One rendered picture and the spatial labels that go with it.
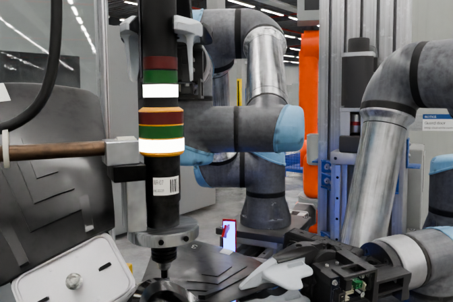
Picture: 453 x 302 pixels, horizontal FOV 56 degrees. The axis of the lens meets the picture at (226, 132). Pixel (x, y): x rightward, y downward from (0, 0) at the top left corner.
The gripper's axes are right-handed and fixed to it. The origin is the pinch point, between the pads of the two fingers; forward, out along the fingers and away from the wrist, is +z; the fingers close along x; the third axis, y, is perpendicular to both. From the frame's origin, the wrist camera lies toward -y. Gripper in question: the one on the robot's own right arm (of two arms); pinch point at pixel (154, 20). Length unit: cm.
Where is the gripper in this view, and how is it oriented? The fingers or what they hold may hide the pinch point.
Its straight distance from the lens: 40.9
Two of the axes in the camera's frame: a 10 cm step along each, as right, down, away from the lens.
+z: -0.2, 0.8, -10.0
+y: 0.1, 10.0, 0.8
